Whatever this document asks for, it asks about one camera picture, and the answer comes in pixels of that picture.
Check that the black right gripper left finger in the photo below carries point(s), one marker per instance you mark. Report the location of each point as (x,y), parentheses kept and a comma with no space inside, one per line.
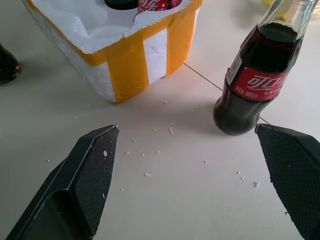
(82,180)

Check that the white foam box yellow tape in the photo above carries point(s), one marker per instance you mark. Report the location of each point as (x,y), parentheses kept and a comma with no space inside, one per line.
(125,60)

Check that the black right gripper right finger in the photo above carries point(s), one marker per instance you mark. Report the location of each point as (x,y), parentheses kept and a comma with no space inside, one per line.
(290,175)

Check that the glass cola bottle red label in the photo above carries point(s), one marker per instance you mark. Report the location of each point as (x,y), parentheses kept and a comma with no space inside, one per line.
(260,82)
(120,3)
(157,5)
(7,67)

